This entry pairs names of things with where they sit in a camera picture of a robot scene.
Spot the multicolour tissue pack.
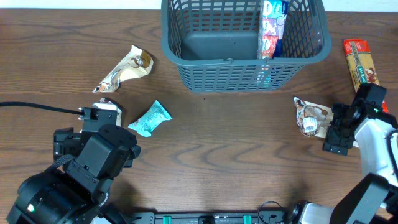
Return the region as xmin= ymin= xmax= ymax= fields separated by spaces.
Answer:
xmin=256 ymin=0 xmax=290 ymax=90

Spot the grey plastic basket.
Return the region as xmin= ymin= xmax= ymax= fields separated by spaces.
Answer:
xmin=161 ymin=0 xmax=331 ymax=93

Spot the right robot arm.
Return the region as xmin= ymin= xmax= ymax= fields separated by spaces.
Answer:
xmin=289 ymin=83 xmax=397 ymax=223

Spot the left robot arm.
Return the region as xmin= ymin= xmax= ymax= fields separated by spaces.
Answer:
xmin=6 ymin=124 xmax=141 ymax=223

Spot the beige nut bag with label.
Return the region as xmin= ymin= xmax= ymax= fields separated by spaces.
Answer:
xmin=79 ymin=97 xmax=123 ymax=133

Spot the teal snack packet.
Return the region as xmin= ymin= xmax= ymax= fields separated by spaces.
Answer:
xmin=128 ymin=100 xmax=172 ymax=138

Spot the crumpled beige snack bag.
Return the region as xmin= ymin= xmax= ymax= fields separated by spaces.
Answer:
xmin=93 ymin=45 xmax=154 ymax=93

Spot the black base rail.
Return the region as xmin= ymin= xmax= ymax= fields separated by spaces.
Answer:
xmin=125 ymin=209 xmax=289 ymax=224

